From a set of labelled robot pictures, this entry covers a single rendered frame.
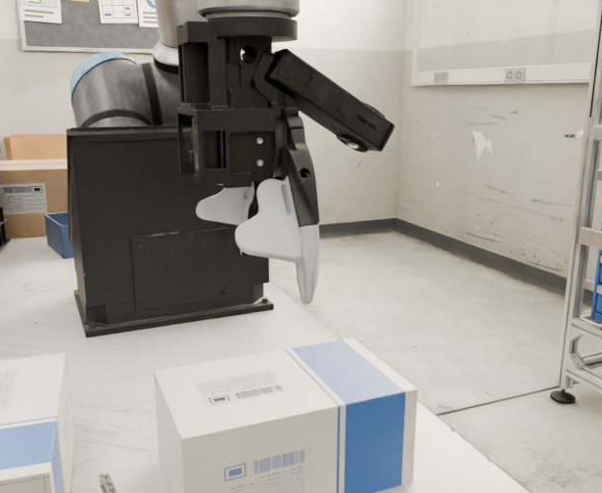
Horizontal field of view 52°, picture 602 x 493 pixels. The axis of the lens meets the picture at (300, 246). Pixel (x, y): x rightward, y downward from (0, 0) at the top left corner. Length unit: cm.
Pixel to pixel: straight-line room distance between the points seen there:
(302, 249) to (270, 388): 15
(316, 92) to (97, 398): 43
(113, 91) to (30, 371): 53
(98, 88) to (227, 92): 58
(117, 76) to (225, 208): 52
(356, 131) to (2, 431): 35
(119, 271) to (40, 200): 68
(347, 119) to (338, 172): 395
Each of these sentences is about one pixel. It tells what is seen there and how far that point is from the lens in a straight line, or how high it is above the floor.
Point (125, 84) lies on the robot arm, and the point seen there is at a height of 104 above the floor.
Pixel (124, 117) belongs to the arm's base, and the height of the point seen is 99.
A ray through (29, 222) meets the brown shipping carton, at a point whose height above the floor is 74.
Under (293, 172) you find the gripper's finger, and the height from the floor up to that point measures 98.
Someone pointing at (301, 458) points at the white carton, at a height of 75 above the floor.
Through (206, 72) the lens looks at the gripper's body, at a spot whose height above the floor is 105.
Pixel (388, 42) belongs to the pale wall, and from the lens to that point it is 459.
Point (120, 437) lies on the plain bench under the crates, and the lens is 66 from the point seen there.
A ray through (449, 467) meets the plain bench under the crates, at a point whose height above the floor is 70.
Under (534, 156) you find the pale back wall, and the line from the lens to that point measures 356.
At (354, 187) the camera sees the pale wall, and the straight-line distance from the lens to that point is 451.
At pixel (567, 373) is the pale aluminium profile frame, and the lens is 229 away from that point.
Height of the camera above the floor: 103
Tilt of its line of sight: 14 degrees down
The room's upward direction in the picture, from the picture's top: straight up
